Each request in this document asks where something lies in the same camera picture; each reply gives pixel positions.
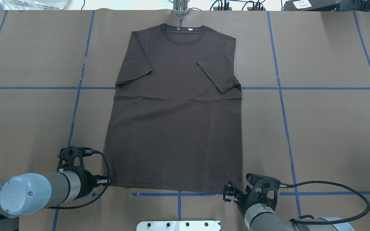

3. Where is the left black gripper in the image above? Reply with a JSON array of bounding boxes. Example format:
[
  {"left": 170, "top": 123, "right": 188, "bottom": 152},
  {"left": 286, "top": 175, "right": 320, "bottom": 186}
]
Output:
[{"left": 57, "top": 146, "right": 111, "bottom": 200}]

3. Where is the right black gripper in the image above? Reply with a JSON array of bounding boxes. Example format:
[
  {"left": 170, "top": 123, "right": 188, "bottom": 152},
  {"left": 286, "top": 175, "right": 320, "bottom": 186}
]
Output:
[{"left": 222, "top": 173, "right": 281, "bottom": 216}]

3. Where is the dark brown t-shirt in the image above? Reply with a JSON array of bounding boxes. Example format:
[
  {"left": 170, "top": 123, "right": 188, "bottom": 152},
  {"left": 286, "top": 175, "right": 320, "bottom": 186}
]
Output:
[{"left": 104, "top": 24, "right": 243, "bottom": 193}]

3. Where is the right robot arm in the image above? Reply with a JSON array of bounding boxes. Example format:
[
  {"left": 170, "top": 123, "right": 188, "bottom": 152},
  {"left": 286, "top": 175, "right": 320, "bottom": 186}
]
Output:
[{"left": 222, "top": 173, "right": 354, "bottom": 231}]

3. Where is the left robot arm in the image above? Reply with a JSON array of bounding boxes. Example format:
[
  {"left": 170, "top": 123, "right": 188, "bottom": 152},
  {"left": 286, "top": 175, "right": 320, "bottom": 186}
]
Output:
[{"left": 0, "top": 146, "right": 111, "bottom": 231}]

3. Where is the grey usb hub left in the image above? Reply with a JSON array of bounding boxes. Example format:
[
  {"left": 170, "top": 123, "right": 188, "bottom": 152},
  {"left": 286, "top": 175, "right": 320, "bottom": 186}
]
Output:
[{"left": 209, "top": 0, "right": 232, "bottom": 11}]

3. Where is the grey usb hub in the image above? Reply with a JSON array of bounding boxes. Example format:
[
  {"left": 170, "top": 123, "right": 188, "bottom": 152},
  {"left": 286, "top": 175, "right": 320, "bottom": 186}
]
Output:
[
  {"left": 242, "top": 0, "right": 266, "bottom": 11},
  {"left": 209, "top": 0, "right": 232, "bottom": 11}
]

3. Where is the grey usb hub right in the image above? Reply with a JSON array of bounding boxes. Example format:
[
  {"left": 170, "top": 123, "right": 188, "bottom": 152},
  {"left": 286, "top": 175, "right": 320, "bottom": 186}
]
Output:
[{"left": 242, "top": 0, "right": 266, "bottom": 11}]

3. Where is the dark box with label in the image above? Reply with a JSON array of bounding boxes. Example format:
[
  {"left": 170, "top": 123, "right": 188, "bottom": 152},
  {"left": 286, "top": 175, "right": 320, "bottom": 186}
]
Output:
[{"left": 282, "top": 0, "right": 341, "bottom": 12}]

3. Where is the black braided left cable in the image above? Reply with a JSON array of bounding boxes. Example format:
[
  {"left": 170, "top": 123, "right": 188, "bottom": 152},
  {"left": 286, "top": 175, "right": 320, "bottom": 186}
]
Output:
[{"left": 0, "top": 150, "right": 111, "bottom": 227}]

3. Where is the black braided cable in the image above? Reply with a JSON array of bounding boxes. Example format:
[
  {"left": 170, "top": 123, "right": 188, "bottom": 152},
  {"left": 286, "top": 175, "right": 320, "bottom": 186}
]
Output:
[
  {"left": 0, "top": 150, "right": 111, "bottom": 227},
  {"left": 280, "top": 181, "right": 370, "bottom": 225}
]

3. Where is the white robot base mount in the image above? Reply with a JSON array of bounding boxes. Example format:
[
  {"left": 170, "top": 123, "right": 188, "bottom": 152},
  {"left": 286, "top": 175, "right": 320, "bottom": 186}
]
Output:
[{"left": 136, "top": 220, "right": 221, "bottom": 231}]

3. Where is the black braided right cable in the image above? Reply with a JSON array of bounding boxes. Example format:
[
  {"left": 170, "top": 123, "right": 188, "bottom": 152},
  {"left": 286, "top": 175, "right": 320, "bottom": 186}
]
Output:
[{"left": 280, "top": 181, "right": 370, "bottom": 225}]

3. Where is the aluminium camera post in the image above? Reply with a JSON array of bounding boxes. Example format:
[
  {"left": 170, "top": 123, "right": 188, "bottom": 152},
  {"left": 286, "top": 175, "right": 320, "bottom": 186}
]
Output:
[{"left": 170, "top": 0, "right": 189, "bottom": 15}]

